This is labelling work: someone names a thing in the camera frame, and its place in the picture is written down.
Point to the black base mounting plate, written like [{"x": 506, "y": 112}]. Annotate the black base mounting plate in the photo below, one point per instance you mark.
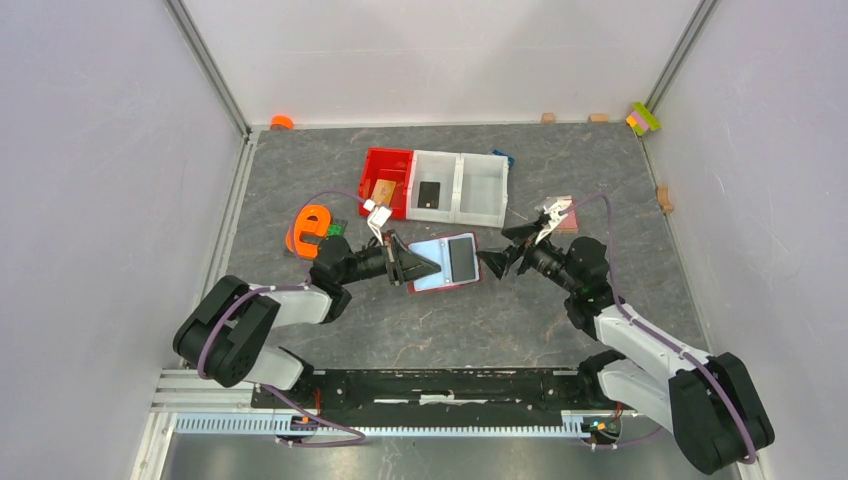
[{"x": 476, "y": 398}]

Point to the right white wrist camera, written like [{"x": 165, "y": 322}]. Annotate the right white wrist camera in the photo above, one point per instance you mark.
[{"x": 546, "y": 225}]

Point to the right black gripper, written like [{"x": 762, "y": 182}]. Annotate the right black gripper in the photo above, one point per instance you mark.
[{"x": 500, "y": 262}]

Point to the gold striped credit card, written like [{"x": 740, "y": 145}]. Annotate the gold striped credit card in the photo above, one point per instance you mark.
[{"x": 382, "y": 192}]

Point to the white two-compartment bin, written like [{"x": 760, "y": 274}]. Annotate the white two-compartment bin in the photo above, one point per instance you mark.
[{"x": 474, "y": 188}]

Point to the black credit card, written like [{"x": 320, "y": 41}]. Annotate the black credit card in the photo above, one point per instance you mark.
[
  {"x": 463, "y": 259},
  {"x": 429, "y": 195}
]

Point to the blue object behind bin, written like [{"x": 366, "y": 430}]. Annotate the blue object behind bin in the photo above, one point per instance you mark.
[{"x": 510, "y": 159}]

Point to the wooden arch block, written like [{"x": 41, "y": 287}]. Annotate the wooden arch block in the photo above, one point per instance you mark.
[{"x": 664, "y": 200}]

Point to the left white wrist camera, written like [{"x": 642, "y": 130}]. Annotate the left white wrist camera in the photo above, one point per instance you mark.
[{"x": 378, "y": 215}]

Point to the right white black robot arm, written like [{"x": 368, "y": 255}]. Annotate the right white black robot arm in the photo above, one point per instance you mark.
[{"x": 707, "y": 402}]

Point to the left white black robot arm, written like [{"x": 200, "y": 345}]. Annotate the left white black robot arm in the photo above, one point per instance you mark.
[{"x": 227, "y": 336}]

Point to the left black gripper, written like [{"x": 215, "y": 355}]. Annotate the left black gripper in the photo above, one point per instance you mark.
[{"x": 403, "y": 264}]

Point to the orange letter e toy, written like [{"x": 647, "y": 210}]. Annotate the orange letter e toy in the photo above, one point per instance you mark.
[{"x": 308, "y": 231}]

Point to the orange tape roll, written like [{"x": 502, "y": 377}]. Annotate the orange tape roll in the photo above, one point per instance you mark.
[{"x": 281, "y": 122}]

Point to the colourful stacked toy bricks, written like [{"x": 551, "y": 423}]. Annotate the colourful stacked toy bricks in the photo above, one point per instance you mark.
[{"x": 641, "y": 120}]

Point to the red plastic bin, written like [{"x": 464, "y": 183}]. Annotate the red plastic bin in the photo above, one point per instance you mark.
[{"x": 392, "y": 165}]

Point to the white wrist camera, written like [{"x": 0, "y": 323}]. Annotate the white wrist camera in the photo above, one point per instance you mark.
[
  {"x": 378, "y": 215},
  {"x": 546, "y": 225}
]

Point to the green toy brick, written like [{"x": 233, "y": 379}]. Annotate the green toy brick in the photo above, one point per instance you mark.
[{"x": 336, "y": 229}]

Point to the red card holder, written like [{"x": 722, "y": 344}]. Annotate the red card holder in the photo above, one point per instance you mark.
[{"x": 437, "y": 251}]

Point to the aluminium frame rail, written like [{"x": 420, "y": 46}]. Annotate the aluminium frame rail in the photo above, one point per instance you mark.
[{"x": 204, "y": 407}]

